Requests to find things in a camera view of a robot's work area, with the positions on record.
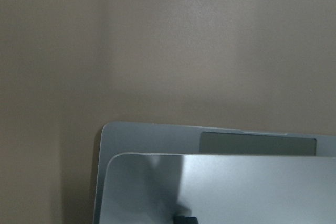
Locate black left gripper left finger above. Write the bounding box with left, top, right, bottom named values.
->
left=173, top=216, right=186, bottom=224

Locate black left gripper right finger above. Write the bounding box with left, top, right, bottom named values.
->
left=185, top=217, right=197, bottom=224

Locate grey laptop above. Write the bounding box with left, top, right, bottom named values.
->
left=93, top=122, right=335, bottom=223

